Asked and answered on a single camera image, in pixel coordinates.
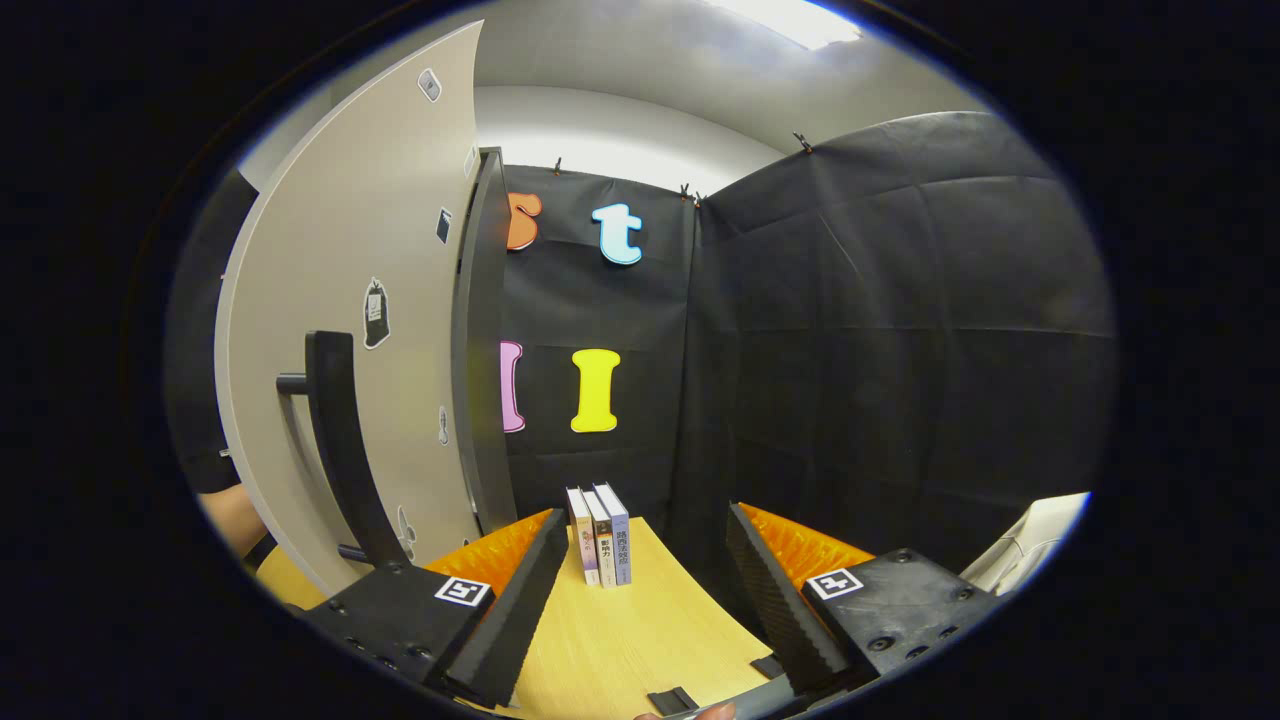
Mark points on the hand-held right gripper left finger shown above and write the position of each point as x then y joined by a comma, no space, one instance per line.
520,620

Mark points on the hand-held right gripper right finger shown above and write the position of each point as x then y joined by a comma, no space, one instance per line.
770,610

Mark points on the beige cabinet door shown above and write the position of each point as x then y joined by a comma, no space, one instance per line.
380,200

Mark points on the pink spine book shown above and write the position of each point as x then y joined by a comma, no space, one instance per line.
582,540

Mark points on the brown spine book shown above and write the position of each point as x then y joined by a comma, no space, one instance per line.
603,545

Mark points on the blue-grey spine book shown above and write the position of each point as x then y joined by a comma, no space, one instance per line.
620,535

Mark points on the white curved object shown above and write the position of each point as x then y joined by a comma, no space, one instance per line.
1040,530

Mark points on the black backdrop cloth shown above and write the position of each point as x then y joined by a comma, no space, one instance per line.
900,350

